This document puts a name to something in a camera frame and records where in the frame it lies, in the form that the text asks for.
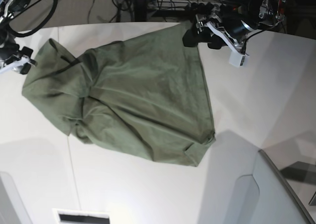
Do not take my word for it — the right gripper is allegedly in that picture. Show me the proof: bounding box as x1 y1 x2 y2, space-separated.
0 42 36 75

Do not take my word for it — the black power strip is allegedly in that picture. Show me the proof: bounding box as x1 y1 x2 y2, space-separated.
190 2 221 14

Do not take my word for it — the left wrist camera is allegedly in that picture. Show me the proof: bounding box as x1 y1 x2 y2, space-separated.
229 51 249 68

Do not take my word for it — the olive green t-shirt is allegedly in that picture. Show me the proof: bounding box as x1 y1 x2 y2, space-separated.
22 22 215 167

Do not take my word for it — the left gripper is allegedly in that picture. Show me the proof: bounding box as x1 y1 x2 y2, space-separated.
182 10 237 49

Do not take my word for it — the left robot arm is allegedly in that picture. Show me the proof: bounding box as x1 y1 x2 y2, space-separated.
182 0 287 55

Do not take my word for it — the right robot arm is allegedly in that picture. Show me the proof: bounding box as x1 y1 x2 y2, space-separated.
0 0 58 75

